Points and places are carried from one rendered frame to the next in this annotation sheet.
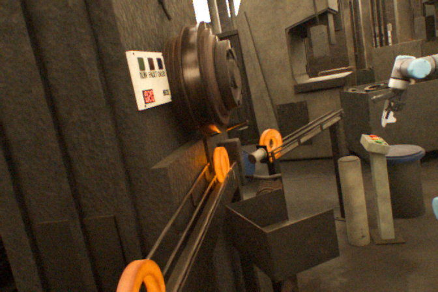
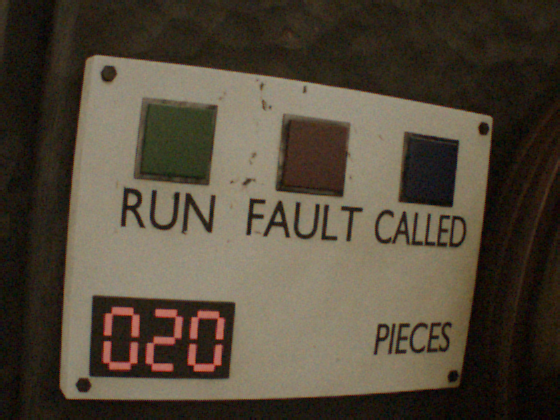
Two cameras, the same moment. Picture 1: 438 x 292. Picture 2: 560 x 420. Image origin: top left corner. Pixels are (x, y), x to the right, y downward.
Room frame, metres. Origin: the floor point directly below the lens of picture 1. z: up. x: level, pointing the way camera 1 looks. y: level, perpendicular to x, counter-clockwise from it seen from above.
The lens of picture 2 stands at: (0.97, -0.17, 1.19)
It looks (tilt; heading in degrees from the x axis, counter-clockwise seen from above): 3 degrees down; 49
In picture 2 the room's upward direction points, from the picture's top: 6 degrees clockwise
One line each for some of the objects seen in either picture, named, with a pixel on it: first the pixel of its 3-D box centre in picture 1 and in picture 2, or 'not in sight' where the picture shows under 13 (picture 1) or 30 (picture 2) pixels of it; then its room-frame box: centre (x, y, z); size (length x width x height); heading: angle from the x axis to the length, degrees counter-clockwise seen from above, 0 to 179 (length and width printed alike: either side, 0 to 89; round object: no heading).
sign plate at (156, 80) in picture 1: (151, 79); (296, 244); (1.28, 0.17, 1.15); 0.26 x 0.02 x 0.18; 165
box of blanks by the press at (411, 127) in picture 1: (402, 116); not in sight; (3.62, -1.88, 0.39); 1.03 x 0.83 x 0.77; 90
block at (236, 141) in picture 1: (232, 163); not in sight; (1.81, -0.06, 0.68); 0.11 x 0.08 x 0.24; 75
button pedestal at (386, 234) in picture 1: (380, 188); not in sight; (2.05, -0.90, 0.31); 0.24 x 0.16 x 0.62; 165
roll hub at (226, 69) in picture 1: (229, 75); not in sight; (1.56, -0.11, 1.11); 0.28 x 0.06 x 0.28; 165
